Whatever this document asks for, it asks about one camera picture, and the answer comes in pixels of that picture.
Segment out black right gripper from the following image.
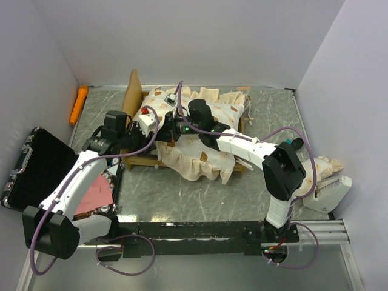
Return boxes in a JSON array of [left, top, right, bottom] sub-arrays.
[[154, 111, 202, 144]]

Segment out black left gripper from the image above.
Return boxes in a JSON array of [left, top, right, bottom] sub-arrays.
[[118, 121, 157, 156]]

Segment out wooden pet bed frame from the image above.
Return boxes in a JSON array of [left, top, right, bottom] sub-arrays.
[[121, 70, 246, 184]]

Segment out bear print bed mattress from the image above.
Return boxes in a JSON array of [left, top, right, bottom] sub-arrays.
[[151, 86, 247, 184]]

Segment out small bear print pillow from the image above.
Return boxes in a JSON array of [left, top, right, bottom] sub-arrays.
[[296, 156, 344, 196]]

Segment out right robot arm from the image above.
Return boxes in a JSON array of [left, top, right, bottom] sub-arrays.
[[157, 94, 306, 242]]

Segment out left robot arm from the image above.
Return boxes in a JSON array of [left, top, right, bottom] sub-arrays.
[[22, 110, 158, 259]]

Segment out orange plastic carrot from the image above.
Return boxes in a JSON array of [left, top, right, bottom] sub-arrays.
[[69, 85, 89, 125]]

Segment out pink paper sheets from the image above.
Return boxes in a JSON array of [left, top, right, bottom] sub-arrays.
[[75, 175, 113, 215]]

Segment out black open carrying case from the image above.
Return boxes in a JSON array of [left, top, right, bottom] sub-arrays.
[[1, 127, 124, 220]]

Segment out white lint roller box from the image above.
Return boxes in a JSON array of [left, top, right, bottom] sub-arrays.
[[303, 176, 352, 213]]

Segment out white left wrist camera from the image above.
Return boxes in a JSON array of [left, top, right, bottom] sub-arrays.
[[137, 105, 159, 136]]

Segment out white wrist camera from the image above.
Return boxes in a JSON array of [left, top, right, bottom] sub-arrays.
[[137, 105, 159, 136], [164, 93, 177, 111]]

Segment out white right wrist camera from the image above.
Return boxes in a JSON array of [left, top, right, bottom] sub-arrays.
[[164, 93, 177, 111]]

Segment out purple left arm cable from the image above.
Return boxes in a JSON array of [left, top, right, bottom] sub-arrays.
[[28, 105, 160, 276]]

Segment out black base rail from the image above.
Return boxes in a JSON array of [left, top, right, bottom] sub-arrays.
[[84, 221, 299, 258]]

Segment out aluminium frame rail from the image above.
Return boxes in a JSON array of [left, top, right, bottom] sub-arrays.
[[28, 220, 351, 249]]

